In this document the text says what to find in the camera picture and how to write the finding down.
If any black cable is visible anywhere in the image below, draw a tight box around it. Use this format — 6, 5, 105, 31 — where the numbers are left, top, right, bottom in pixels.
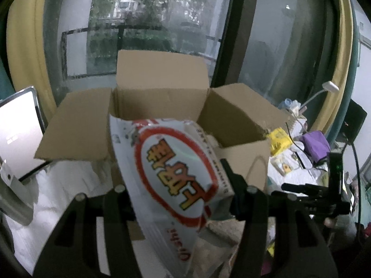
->
341, 138, 363, 227

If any white tablet screen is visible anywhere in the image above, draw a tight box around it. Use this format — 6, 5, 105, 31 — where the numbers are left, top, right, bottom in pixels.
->
1, 86, 46, 181

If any yellow curtain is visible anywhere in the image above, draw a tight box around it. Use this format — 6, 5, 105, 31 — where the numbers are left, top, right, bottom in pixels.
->
6, 0, 57, 119

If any brown cardboard box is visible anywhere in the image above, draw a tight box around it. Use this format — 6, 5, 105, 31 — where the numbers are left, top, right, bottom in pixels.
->
35, 50, 287, 191

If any yellow plastic bag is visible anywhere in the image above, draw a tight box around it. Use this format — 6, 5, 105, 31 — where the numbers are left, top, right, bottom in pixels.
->
267, 127, 293, 156

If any white red snack bag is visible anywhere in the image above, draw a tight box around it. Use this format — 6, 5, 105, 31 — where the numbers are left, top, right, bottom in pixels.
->
109, 116, 234, 277

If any white desk lamp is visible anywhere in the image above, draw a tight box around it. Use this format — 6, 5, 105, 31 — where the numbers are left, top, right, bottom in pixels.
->
300, 81, 339, 110

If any steel thermos bottle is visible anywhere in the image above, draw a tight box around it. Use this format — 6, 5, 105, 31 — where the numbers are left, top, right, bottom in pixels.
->
1, 159, 33, 226

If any purple cloth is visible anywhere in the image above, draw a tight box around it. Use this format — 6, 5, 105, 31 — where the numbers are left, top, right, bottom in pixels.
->
299, 131, 330, 163

